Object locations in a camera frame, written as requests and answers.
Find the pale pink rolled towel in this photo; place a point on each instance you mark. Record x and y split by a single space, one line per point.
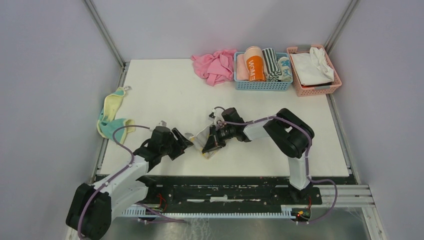
242 73

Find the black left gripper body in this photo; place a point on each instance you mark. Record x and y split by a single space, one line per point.
173 147

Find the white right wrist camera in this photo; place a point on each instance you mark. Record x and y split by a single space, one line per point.
215 117

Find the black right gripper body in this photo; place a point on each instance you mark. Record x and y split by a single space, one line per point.
220 135

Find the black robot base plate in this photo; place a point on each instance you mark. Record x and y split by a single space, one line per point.
223 194

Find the black white striped rolled towel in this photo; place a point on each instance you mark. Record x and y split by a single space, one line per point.
274 73

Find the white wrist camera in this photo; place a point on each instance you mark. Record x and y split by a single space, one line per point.
162 124
215 117

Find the white folded cloth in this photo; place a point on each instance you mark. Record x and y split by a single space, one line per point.
312 67

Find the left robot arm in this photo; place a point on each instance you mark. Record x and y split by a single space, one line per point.
95 206

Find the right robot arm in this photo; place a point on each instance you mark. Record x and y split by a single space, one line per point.
290 134

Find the pink plastic basket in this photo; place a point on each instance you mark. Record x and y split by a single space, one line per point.
322 89

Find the white teal rolled towel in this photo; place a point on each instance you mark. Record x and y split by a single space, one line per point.
285 68

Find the yellow grey patterned towel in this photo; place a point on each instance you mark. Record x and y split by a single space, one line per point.
199 141

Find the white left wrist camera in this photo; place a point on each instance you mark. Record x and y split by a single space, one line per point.
162 124

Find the crumpled pink towel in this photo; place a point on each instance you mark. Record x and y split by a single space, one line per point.
215 68

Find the blue plastic basket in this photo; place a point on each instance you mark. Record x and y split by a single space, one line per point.
245 85

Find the pale yellow teal towel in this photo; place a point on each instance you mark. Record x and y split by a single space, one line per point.
107 122

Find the orange rolled towel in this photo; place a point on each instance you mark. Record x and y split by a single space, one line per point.
253 59

